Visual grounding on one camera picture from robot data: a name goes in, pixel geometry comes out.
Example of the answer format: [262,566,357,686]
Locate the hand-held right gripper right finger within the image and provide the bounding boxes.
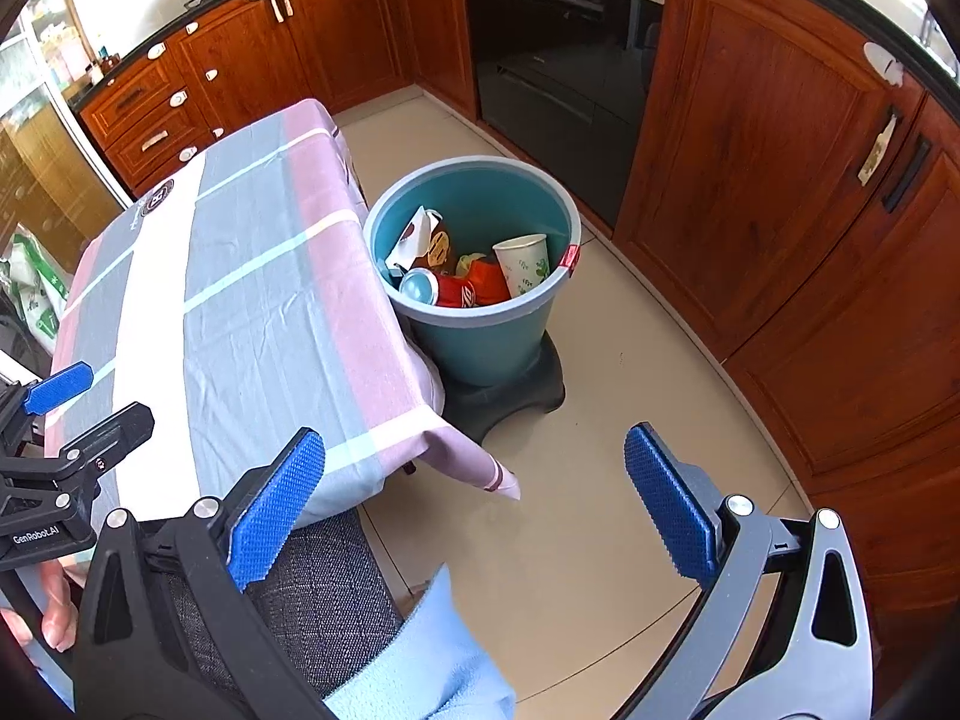
[611,422,875,720]

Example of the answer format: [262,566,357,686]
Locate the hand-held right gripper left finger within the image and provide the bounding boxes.
[71,426,331,720]

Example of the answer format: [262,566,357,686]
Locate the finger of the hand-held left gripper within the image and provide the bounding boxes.
[47,403,156,501]
[22,361,95,416]

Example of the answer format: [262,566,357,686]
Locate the teal plastic bucket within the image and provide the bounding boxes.
[363,156,583,385]

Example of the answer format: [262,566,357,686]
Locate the white paper cup leaf print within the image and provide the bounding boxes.
[493,234,551,299]

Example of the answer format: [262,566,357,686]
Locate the red soda can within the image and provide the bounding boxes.
[399,268,481,310]

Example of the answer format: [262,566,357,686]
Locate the person's left hand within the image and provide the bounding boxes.
[0,561,79,653]

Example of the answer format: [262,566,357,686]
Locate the person's right leg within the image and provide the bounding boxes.
[165,514,406,700]

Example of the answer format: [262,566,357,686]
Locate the white green plastic bag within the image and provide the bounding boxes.
[0,232,73,355]

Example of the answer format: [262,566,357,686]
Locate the checked pink grey tablecloth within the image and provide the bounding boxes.
[43,99,524,533]

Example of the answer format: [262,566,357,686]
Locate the black plastic stool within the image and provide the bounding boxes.
[441,334,568,440]

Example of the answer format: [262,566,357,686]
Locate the light blue garment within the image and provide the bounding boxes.
[322,562,520,720]

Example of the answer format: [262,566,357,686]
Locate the glass sliding door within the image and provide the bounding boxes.
[0,82,137,361]

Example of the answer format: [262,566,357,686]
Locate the white glass shelf cabinet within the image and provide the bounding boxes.
[0,0,100,121]

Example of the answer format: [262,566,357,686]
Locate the brown wooden kitchen cabinets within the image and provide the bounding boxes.
[75,0,960,616]

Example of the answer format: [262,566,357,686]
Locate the black built-in oven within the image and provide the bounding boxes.
[460,0,671,230]

